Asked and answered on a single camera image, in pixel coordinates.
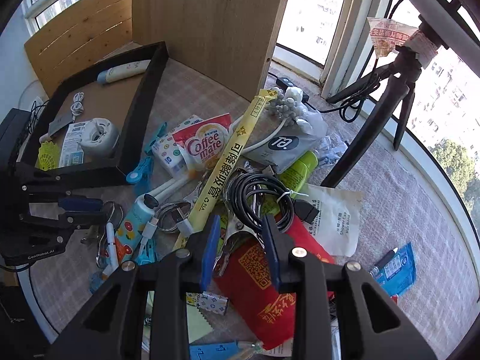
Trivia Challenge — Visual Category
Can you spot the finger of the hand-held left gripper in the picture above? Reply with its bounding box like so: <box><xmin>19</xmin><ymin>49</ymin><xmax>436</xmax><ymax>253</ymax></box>
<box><xmin>19</xmin><ymin>211</ymin><xmax>114</xmax><ymax>244</ymax></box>
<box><xmin>17</xmin><ymin>167</ymin><xmax>104</xmax><ymax>213</ymax></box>

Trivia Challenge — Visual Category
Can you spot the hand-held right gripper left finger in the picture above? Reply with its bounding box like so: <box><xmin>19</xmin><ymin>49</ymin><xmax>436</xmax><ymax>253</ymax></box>
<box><xmin>49</xmin><ymin>214</ymin><xmax>221</xmax><ymax>360</ymax></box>

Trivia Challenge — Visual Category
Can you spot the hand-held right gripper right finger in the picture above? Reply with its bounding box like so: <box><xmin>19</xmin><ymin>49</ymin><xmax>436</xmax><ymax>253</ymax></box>
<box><xmin>262</xmin><ymin>214</ymin><xmax>439</xmax><ymax>360</ymax></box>

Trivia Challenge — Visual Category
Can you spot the metal spring clip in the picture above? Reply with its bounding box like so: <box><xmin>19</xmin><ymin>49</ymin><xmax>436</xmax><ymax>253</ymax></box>
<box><xmin>213</xmin><ymin>194</ymin><xmax>264</xmax><ymax>279</ymax></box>

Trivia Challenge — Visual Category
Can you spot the white pen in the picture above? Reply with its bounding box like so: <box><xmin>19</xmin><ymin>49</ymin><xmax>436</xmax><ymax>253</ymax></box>
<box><xmin>102</xmin><ymin>222</ymin><xmax>118</xmax><ymax>276</ymax></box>

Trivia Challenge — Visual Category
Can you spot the white USB cable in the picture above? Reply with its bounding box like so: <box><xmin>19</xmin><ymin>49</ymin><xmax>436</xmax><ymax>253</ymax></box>
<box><xmin>140</xmin><ymin>177</ymin><xmax>196</xmax><ymax>246</ymax></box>

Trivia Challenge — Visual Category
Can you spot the yellow plastic shuttlecock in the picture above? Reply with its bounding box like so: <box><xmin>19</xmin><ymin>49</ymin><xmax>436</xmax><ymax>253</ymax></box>
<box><xmin>38</xmin><ymin>140</ymin><xmax>61</xmax><ymax>172</ymax></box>

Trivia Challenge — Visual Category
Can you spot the white printed packet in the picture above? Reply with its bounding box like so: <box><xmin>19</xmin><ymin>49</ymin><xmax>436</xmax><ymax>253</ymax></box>
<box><xmin>59</xmin><ymin>120</ymin><xmax>94</xmax><ymax>168</ymax></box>

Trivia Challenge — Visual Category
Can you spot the white egg-shaped plug device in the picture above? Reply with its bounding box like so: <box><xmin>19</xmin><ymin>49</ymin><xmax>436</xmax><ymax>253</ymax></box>
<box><xmin>80</xmin><ymin>118</ymin><xmax>121</xmax><ymax>157</ymax></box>

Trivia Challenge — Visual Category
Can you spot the grey card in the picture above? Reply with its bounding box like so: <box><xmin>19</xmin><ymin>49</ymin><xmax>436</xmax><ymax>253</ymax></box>
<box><xmin>48</xmin><ymin>113</ymin><xmax>76</xmax><ymax>136</ymax></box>

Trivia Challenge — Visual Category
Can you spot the white cable with tie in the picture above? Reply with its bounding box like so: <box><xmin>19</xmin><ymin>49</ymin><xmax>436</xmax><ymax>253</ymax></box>
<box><xmin>70</xmin><ymin>92</ymin><xmax>86</xmax><ymax>116</ymax></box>

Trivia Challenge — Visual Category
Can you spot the black tray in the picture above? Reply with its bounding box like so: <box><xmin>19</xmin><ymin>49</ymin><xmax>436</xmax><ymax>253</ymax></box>
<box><xmin>14</xmin><ymin>41</ymin><xmax>168</xmax><ymax>189</ymax></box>

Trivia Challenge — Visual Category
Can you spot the white tube blue cap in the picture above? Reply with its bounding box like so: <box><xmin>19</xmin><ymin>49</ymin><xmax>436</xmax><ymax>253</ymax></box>
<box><xmin>97</xmin><ymin>60</ymin><xmax>148</xmax><ymax>84</ymax></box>

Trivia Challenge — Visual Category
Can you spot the metal carabiner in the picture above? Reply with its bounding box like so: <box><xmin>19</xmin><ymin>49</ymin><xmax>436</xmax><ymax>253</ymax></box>
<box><xmin>80</xmin><ymin>200</ymin><xmax>125</xmax><ymax>269</ymax></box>

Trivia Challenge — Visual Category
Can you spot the fruit print bottle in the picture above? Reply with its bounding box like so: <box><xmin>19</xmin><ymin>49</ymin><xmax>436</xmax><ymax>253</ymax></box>
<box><xmin>113</xmin><ymin>193</ymin><xmax>159</xmax><ymax>268</ymax></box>

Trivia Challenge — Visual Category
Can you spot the small patterned sachet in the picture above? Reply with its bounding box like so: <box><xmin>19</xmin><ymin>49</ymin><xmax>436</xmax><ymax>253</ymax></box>
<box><xmin>187</xmin><ymin>290</ymin><xmax>230</xmax><ymax>317</ymax></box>

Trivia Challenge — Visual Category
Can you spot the red gold-print packet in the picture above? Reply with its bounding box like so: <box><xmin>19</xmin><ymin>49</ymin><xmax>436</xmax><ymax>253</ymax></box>
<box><xmin>213</xmin><ymin>214</ymin><xmax>336</xmax><ymax>352</ymax></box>

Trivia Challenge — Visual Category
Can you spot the yellow green paper sachet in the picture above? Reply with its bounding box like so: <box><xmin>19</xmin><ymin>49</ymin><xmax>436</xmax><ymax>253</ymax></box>
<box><xmin>186</xmin><ymin>303</ymin><xmax>215</xmax><ymax>346</ymax></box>

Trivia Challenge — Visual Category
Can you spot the white shower cap packet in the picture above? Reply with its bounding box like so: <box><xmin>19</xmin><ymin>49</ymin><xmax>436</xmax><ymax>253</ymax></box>
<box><xmin>296</xmin><ymin>183</ymin><xmax>365</xmax><ymax>258</ymax></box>

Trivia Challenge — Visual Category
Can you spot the green tube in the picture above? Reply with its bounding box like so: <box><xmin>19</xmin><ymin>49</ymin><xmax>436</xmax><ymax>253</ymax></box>
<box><xmin>278</xmin><ymin>151</ymin><xmax>319</xmax><ymax>189</ymax></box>

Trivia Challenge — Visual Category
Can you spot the white dotted tissue pack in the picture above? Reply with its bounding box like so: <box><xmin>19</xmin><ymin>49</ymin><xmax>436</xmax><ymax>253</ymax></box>
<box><xmin>151</xmin><ymin>115</ymin><xmax>203</xmax><ymax>179</ymax></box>

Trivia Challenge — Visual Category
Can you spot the yellow stick packet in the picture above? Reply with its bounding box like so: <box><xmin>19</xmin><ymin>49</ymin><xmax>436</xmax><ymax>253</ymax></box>
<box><xmin>173</xmin><ymin>87</ymin><xmax>284</xmax><ymax>249</ymax></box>

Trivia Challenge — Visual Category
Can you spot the red white creamer sachet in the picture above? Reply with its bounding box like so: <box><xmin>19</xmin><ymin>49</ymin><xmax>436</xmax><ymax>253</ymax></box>
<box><xmin>172</xmin><ymin>113</ymin><xmax>233</xmax><ymax>179</ymax></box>

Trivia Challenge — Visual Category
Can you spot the black pen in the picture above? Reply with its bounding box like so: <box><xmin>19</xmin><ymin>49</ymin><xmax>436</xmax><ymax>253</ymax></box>
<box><xmin>368</xmin><ymin>247</ymin><xmax>399</xmax><ymax>275</ymax></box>

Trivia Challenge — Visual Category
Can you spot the blue sachet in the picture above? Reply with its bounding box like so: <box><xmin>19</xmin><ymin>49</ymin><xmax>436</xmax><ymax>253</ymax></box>
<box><xmin>369</xmin><ymin>242</ymin><xmax>418</xmax><ymax>298</ymax></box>

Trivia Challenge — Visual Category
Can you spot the grey flower bunch in bag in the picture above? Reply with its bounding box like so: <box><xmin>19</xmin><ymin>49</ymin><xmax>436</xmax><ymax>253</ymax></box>
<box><xmin>267</xmin><ymin>86</ymin><xmax>328</xmax><ymax>137</ymax></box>

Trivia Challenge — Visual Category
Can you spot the wooden slat board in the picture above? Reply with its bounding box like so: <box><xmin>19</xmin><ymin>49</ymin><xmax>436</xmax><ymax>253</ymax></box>
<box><xmin>23</xmin><ymin>0</ymin><xmax>134</xmax><ymax>99</ymax></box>

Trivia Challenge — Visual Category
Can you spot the black power strip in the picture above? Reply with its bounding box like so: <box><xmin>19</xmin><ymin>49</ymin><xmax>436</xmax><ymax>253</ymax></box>
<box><xmin>277</xmin><ymin>76</ymin><xmax>313</xmax><ymax>103</ymax></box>

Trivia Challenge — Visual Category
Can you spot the black tripod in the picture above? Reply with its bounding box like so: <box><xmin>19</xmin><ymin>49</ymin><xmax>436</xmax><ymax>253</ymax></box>
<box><xmin>320</xmin><ymin>19</ymin><xmax>452</xmax><ymax>189</ymax></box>

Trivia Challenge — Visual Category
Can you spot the light wooden panel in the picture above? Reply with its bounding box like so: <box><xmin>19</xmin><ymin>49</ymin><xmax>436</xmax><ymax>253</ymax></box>
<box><xmin>131</xmin><ymin>0</ymin><xmax>297</xmax><ymax>103</ymax></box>

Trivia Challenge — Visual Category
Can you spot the paper label on tripod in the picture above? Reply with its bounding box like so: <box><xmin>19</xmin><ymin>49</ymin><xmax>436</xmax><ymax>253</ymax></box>
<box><xmin>367</xmin><ymin>17</ymin><xmax>440</xmax><ymax>69</ymax></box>

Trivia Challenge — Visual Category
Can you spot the black coiled cable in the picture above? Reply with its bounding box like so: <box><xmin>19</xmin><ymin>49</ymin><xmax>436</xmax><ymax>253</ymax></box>
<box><xmin>224</xmin><ymin>172</ymin><xmax>320</xmax><ymax>234</ymax></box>

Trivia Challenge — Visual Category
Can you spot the black power cable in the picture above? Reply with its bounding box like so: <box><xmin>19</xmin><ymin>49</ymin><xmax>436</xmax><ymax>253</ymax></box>
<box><xmin>304</xmin><ymin>71</ymin><xmax>379</xmax><ymax>122</ymax></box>

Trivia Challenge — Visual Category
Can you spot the white window frame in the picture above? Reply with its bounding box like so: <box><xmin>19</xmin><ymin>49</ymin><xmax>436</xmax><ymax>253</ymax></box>
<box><xmin>274</xmin><ymin>0</ymin><xmax>398</xmax><ymax>98</ymax></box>

